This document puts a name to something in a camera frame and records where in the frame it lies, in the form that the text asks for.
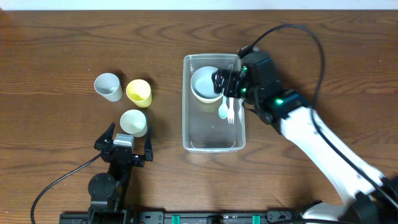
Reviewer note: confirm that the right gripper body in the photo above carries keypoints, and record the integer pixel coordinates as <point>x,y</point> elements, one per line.
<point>224,83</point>

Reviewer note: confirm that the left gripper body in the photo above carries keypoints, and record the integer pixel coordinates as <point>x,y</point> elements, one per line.
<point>123,155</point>

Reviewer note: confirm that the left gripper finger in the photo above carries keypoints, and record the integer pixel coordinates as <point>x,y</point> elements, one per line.
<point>148,151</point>
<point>107,136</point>

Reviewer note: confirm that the yellow bowl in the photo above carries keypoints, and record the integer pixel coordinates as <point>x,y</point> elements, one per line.
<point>208,100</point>

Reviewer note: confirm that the grey bowl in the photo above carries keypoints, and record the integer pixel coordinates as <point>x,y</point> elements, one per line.
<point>201,82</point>

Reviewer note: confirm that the light blue plastic spoon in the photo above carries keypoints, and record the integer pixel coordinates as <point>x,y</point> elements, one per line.
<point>223,109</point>

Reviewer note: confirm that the white plastic fork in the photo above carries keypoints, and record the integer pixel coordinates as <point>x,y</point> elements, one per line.
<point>231,113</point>

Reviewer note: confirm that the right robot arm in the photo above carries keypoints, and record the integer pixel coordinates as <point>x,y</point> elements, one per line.
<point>368,195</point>

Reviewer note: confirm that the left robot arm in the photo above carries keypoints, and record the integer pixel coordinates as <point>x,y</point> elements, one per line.
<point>108,189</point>

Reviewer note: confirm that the clear plastic container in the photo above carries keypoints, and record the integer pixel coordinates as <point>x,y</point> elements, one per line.
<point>202,128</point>

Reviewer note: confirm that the pale green cup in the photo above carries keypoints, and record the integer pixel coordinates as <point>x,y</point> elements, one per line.
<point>134,122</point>

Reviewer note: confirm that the grey cup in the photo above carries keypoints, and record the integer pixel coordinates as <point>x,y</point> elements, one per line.
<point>109,87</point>

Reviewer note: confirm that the yellow cup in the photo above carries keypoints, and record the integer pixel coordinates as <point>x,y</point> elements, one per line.
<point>139,92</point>

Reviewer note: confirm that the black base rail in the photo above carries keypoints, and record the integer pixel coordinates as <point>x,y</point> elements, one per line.
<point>158,217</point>

